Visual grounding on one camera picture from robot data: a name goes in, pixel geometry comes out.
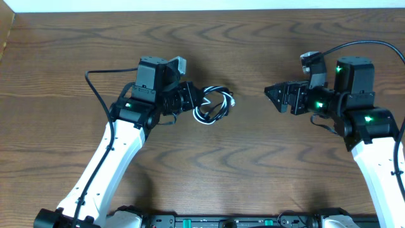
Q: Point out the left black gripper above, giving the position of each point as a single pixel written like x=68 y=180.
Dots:
x=192 y=97

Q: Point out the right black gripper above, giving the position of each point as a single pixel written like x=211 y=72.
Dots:
x=299 y=89

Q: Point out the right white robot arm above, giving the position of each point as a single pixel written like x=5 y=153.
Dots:
x=370 y=133

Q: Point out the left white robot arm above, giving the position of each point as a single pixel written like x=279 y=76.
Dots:
x=156 y=91

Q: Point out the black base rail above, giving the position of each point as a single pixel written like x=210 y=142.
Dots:
x=130 y=216

